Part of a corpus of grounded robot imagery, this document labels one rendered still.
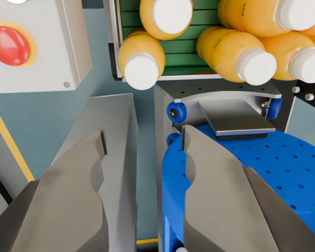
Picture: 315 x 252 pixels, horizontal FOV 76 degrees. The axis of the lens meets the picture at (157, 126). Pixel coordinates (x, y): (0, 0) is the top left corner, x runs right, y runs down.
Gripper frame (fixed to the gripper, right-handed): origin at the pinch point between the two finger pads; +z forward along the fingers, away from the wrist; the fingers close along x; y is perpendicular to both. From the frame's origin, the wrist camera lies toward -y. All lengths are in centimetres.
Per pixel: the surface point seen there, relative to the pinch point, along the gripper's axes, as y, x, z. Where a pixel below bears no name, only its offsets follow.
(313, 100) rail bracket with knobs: 9.9, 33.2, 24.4
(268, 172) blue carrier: 15.4, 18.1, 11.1
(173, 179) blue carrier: 15.0, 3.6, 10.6
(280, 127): 69, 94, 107
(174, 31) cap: -4.4, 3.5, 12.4
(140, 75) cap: 0.2, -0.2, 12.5
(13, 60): -2.4, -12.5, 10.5
